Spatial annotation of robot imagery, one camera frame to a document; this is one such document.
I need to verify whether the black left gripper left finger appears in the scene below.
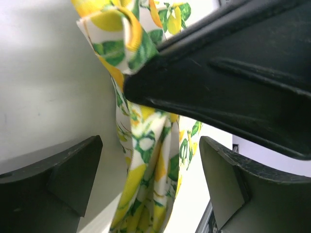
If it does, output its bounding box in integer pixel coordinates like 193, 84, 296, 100
0, 135, 103, 233

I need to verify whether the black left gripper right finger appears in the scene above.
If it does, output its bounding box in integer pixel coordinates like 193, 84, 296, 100
199, 136, 311, 233

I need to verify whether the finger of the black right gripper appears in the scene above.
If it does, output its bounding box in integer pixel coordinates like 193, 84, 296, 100
123, 0, 311, 160
158, 0, 299, 57

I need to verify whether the lemon print skirt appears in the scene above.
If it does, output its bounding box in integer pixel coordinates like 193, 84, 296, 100
72, 0, 202, 233

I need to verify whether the aluminium extrusion rail frame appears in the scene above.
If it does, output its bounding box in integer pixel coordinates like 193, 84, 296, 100
195, 201, 218, 233

